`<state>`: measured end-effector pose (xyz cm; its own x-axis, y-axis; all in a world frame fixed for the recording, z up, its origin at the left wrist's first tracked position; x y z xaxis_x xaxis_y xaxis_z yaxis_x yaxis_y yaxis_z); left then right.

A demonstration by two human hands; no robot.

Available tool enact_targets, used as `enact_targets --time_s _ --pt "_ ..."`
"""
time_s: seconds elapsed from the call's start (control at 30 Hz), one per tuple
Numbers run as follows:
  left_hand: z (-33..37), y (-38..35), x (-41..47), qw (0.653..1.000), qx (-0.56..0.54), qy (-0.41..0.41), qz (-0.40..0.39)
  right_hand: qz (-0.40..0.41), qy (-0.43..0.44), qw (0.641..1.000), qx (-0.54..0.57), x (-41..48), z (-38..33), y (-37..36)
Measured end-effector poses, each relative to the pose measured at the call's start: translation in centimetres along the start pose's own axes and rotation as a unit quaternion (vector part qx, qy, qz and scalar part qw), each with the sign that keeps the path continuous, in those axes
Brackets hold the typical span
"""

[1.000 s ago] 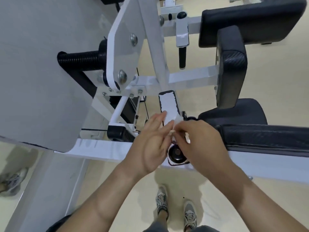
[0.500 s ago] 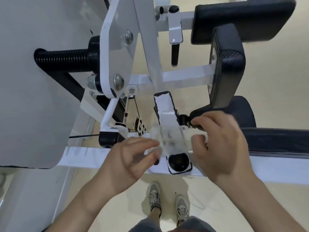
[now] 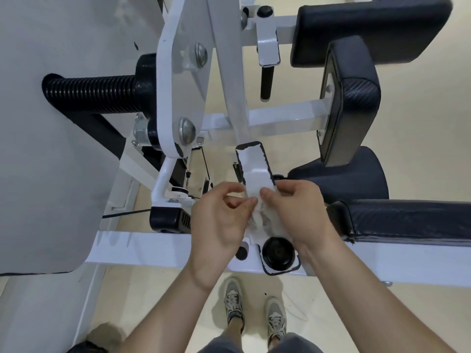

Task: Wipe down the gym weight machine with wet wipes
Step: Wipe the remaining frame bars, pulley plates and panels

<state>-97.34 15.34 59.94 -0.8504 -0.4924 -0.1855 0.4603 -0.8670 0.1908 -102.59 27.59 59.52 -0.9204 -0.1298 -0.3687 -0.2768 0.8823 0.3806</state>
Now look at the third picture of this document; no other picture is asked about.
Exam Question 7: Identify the person's left hand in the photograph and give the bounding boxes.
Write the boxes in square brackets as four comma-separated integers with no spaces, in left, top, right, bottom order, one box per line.
[185,181,259,292]

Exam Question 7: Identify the person's right hand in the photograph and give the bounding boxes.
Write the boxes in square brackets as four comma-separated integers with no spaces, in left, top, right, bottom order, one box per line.
[259,178,348,270]

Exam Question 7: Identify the white cleaning wipe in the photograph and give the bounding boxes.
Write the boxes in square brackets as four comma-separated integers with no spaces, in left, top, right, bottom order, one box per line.
[242,172,291,246]

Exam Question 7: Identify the black padded seat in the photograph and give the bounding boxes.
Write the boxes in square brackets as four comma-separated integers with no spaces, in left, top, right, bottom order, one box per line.
[287,146,390,204]

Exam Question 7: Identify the black rectangular chest pad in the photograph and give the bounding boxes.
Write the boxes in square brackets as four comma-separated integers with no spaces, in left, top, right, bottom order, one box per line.
[318,35,382,168]

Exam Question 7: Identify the white gym machine frame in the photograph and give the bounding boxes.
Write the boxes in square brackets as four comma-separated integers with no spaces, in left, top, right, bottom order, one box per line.
[0,0,471,353]

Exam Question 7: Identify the person's right forearm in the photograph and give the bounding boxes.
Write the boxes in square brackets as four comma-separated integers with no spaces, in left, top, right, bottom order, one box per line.
[301,242,457,353]

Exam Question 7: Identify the person's left forearm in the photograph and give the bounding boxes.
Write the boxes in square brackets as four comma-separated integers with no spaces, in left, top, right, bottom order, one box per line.
[117,268,221,353]

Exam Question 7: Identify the person's left sneaker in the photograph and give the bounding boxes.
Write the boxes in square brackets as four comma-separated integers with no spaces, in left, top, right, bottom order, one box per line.
[223,277,245,328]

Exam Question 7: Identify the person's sneaker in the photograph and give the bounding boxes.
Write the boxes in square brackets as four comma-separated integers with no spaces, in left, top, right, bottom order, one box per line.
[265,297,287,339]
[223,277,245,328]

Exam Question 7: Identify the person's right sneaker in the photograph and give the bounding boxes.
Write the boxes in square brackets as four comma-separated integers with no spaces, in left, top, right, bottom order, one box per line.
[265,297,287,339]

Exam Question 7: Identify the blue denim shorts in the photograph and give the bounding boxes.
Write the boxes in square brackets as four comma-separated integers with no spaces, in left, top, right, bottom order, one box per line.
[198,332,324,353]

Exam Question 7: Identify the thin black steel cable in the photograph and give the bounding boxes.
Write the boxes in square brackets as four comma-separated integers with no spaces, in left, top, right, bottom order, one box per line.
[102,207,152,219]

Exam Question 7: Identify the black foam handle grip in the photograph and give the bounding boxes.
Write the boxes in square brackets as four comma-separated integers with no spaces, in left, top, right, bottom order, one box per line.
[260,66,276,101]

